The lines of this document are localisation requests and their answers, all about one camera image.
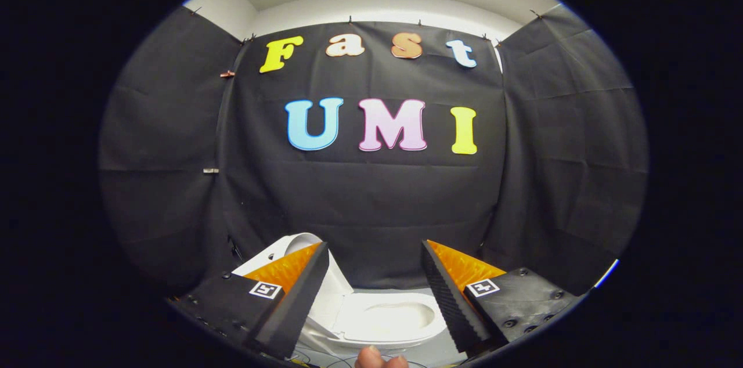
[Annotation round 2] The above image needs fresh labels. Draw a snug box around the white toilet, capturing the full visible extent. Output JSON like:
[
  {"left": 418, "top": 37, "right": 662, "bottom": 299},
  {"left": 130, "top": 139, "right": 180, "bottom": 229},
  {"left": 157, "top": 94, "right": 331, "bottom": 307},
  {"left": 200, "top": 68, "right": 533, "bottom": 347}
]
[{"left": 232, "top": 234, "right": 449, "bottom": 359}]

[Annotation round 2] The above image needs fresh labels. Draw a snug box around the black backdrop cloth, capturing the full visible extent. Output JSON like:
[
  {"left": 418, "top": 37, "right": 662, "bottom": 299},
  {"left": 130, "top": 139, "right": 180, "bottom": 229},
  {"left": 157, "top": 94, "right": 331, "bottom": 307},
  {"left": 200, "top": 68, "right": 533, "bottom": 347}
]
[{"left": 99, "top": 5, "right": 648, "bottom": 300}]

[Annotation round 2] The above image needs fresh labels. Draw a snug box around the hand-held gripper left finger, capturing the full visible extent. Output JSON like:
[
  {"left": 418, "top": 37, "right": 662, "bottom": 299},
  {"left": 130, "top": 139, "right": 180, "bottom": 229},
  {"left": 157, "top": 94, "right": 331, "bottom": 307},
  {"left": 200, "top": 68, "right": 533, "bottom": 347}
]
[{"left": 173, "top": 241, "right": 330, "bottom": 360}]

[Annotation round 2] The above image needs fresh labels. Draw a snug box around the white toilet seat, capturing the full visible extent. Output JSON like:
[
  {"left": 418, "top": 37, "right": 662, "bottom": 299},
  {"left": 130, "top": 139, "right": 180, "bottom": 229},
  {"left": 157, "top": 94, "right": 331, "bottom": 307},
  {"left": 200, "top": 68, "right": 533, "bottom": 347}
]
[{"left": 330, "top": 291, "right": 448, "bottom": 348}]

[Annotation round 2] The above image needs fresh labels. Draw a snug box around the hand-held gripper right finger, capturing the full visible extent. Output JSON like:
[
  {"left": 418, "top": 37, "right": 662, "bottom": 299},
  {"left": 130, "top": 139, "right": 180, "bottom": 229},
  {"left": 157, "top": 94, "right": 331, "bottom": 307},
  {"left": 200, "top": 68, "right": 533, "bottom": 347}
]
[{"left": 420, "top": 239, "right": 585, "bottom": 356}]

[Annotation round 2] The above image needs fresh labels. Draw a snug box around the white toilet lid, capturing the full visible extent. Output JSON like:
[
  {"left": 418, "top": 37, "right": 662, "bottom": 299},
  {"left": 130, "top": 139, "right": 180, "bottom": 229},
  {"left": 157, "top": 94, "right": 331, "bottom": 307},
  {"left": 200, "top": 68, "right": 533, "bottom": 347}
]
[{"left": 283, "top": 233, "right": 355, "bottom": 335}]

